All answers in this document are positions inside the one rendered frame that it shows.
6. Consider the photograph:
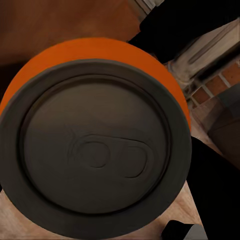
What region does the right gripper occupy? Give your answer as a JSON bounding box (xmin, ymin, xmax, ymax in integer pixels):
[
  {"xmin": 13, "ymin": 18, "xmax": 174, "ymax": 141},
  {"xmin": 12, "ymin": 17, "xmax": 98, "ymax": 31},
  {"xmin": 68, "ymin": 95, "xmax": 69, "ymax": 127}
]
[{"xmin": 128, "ymin": 0, "xmax": 238, "ymax": 64}]

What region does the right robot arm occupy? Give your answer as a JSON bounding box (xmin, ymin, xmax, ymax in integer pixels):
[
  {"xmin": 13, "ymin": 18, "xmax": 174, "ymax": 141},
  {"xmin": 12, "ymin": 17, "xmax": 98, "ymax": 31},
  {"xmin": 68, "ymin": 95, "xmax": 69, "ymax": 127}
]
[{"xmin": 128, "ymin": 0, "xmax": 240, "ymax": 64}]

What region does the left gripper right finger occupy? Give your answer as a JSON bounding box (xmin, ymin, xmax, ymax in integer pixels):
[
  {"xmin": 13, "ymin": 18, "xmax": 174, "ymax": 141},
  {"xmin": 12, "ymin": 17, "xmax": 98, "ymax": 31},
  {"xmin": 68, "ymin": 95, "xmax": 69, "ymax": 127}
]
[{"xmin": 186, "ymin": 136, "xmax": 240, "ymax": 240}]

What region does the trash can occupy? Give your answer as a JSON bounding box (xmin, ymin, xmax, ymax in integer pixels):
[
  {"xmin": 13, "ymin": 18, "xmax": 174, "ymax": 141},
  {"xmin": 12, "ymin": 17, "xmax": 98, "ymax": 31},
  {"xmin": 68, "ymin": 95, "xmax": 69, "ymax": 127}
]
[{"xmin": 0, "ymin": 0, "xmax": 159, "ymax": 104}]

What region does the can of soda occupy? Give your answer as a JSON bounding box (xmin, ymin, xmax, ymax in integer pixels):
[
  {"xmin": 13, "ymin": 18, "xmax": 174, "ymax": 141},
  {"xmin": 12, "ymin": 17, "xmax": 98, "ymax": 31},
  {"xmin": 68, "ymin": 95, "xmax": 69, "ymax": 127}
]
[{"xmin": 0, "ymin": 37, "xmax": 192, "ymax": 240}]

